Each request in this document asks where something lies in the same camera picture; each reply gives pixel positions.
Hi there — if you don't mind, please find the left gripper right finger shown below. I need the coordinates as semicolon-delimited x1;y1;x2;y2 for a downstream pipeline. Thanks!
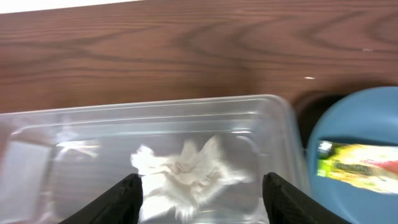
262;172;350;224

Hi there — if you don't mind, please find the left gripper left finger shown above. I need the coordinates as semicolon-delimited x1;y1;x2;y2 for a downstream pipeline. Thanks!
59;174;143;224

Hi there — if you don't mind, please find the white tissue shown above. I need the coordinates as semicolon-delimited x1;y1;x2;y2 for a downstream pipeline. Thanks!
130;136;253;222

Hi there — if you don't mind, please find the yellow snack wrapper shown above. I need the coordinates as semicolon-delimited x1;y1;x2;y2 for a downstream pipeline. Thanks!
317;141;397;194

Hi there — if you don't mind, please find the clear plastic bin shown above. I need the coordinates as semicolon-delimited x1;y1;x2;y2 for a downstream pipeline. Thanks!
1;95;309;223

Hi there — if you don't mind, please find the brown serving tray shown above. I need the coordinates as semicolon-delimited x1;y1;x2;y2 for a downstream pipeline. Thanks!
293;91;346;151

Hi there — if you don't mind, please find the dark blue plate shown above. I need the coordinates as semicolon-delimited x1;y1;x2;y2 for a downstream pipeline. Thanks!
307;86;397;224

